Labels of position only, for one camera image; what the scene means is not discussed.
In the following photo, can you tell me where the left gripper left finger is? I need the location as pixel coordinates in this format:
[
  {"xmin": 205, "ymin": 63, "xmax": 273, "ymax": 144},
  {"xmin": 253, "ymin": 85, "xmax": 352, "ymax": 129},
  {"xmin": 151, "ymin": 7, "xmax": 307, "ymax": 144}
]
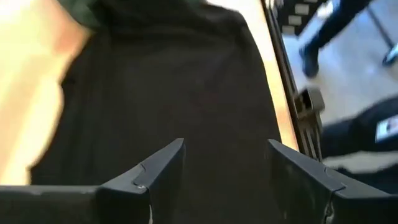
[{"xmin": 0, "ymin": 138, "xmax": 187, "ymax": 224}]

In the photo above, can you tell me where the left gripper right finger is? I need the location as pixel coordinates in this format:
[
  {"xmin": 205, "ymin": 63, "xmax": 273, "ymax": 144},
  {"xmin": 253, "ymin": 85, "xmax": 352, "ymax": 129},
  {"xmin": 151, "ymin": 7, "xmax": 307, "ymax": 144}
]
[{"xmin": 267, "ymin": 139, "xmax": 398, "ymax": 224}]

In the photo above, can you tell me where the black garment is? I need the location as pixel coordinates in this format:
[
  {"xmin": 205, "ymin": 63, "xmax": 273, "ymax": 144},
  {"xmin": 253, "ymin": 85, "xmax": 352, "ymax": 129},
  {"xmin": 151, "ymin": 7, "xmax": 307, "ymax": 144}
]
[{"xmin": 29, "ymin": 0, "xmax": 282, "ymax": 224}]

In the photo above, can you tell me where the black box with white label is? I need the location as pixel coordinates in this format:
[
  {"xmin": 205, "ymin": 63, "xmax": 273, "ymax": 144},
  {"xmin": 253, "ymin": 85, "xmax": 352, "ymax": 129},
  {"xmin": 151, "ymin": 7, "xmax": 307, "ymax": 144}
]
[{"xmin": 320, "ymin": 96, "xmax": 398, "ymax": 194}]

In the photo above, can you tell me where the black front crossbar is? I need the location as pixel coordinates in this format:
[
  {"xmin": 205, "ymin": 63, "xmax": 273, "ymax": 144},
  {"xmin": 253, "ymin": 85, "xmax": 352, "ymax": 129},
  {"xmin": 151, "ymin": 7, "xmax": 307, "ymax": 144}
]
[{"xmin": 260, "ymin": 0, "xmax": 324, "ymax": 162}]

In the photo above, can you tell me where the person's leg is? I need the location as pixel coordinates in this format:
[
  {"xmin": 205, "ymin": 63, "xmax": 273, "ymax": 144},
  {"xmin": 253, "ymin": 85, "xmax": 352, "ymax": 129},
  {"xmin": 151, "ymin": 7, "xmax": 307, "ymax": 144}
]
[{"xmin": 298, "ymin": 0, "xmax": 374, "ymax": 79}]

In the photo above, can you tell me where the black strip with white squares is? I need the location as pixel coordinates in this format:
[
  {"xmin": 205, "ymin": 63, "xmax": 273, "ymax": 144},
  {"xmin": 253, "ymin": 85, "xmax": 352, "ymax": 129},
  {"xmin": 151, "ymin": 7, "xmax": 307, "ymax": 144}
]
[{"xmin": 275, "ymin": 0, "xmax": 330, "ymax": 35}]

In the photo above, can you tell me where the silver metal bracket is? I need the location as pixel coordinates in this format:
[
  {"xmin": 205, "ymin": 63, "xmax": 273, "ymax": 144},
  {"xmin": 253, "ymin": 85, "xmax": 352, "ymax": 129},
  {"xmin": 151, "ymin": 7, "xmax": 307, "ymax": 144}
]
[{"xmin": 294, "ymin": 88, "xmax": 326, "ymax": 116}]

